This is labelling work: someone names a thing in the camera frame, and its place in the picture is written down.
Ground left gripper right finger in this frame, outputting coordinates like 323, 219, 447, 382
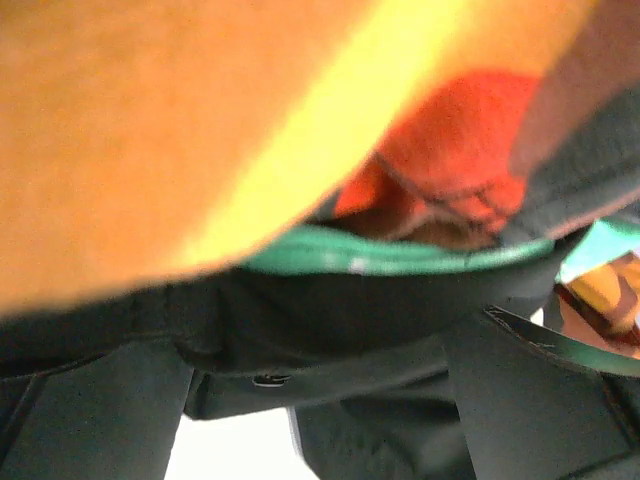
443, 308, 639, 479

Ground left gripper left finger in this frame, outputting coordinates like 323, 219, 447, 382
1, 342, 193, 479

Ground black cloth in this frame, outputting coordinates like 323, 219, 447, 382
0, 84, 640, 480

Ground orange yellow brown camouflage cloth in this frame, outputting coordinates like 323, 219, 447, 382
1, 1, 639, 328

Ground green white tie-dye cloth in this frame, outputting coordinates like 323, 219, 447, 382
240, 217, 639, 280

